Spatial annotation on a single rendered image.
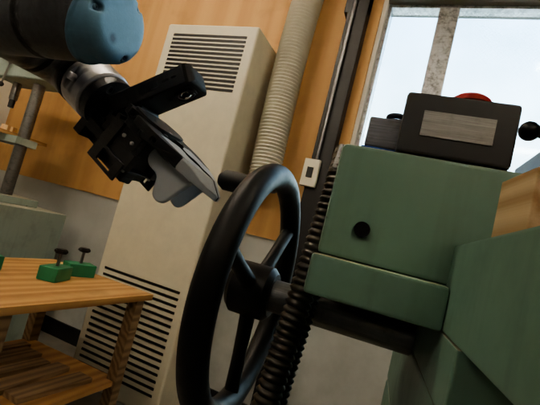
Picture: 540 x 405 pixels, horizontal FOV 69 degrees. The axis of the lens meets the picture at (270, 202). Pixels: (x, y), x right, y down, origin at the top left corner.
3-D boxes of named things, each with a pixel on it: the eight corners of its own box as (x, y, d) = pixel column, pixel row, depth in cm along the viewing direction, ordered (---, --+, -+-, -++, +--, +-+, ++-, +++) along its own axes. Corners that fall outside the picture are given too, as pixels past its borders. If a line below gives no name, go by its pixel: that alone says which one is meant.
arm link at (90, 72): (125, 74, 55) (80, 43, 48) (144, 92, 54) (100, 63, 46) (92, 115, 56) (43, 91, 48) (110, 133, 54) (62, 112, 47)
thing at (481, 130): (362, 178, 43) (373, 130, 44) (470, 199, 40) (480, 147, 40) (355, 143, 31) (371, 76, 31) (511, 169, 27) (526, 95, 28)
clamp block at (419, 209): (335, 255, 44) (353, 179, 45) (464, 289, 40) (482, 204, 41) (315, 251, 30) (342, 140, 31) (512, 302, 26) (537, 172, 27)
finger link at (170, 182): (190, 231, 44) (143, 178, 47) (224, 190, 43) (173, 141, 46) (174, 228, 41) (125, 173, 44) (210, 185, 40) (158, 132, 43)
